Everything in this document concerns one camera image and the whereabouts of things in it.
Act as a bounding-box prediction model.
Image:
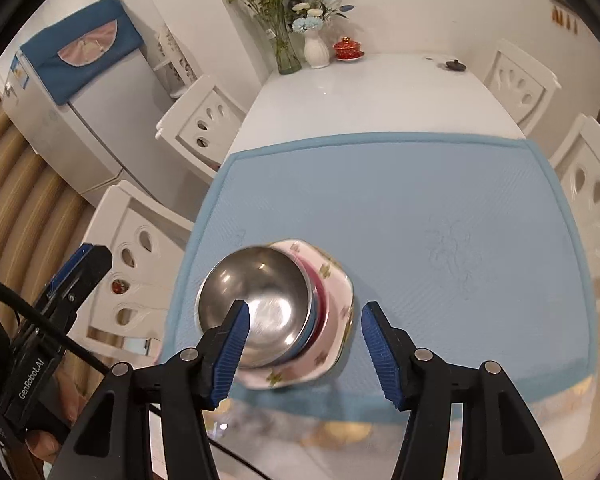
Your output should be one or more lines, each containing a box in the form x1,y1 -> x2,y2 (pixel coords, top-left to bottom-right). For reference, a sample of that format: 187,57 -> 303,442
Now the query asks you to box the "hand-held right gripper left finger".
47,299 -> 252,480

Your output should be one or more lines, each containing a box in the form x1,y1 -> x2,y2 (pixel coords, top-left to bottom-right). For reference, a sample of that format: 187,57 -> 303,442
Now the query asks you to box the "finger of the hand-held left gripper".
32,242 -> 113,331

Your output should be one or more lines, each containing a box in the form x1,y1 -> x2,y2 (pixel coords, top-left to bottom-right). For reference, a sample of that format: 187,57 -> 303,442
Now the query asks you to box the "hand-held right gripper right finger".
361,301 -> 563,480

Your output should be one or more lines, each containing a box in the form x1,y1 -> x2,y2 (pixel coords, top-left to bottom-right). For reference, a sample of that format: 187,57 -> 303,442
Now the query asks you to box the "blue steel bowl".
196,246 -> 313,367

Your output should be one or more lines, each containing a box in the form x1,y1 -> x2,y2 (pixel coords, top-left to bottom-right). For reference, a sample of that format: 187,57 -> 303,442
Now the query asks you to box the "large white flower plate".
232,237 -> 356,391

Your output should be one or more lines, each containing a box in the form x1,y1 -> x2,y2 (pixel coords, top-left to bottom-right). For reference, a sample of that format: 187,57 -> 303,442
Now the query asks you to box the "person's left hand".
25,390 -> 91,461

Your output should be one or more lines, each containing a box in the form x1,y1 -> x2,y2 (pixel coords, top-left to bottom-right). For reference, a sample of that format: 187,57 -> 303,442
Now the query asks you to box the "white fridge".
0,45 -> 176,201

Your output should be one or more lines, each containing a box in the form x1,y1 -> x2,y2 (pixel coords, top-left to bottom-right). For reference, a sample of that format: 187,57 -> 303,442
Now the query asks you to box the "light blue table mat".
157,132 -> 596,426

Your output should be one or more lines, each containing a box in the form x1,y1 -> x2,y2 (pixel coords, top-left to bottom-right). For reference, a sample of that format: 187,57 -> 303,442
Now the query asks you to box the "glass vase with green stems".
214,0 -> 303,75

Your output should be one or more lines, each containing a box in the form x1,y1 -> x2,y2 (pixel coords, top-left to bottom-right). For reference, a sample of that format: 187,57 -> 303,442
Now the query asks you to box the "red lidded teacup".
332,36 -> 367,61

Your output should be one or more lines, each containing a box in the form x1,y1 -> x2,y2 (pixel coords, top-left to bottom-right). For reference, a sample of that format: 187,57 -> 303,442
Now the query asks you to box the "white vase with blue flowers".
280,0 -> 356,69

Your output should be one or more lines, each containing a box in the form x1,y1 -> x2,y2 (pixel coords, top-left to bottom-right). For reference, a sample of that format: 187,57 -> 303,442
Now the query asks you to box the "framed picture with tassels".
547,0 -> 579,35

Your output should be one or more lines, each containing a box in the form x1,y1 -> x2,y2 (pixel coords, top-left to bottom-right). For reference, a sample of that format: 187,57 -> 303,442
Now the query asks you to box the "black cable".
0,270 -> 263,480

